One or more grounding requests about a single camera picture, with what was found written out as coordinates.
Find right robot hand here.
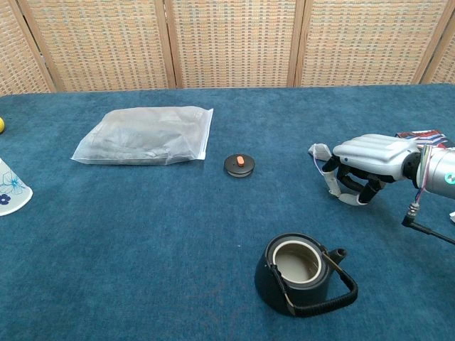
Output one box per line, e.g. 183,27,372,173
321,134,422,207

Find pyramid tea bag with string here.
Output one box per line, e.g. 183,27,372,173
307,142,333,178

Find black lid orange knob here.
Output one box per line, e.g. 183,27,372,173
223,153,256,178

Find black cast iron teapot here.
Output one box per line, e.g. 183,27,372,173
254,232,358,318

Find clear plastic zip bag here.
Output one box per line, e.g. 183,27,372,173
70,105,214,166

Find dark box red white print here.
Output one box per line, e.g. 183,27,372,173
396,129,455,151

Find woven bamboo folding screen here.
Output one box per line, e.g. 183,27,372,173
0,0,455,95

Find blue carpet table mat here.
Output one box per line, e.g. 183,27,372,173
0,83,455,341

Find white paper cup blue flowers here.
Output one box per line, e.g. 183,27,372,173
0,158,33,217

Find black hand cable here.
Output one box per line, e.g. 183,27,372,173
401,201,455,246

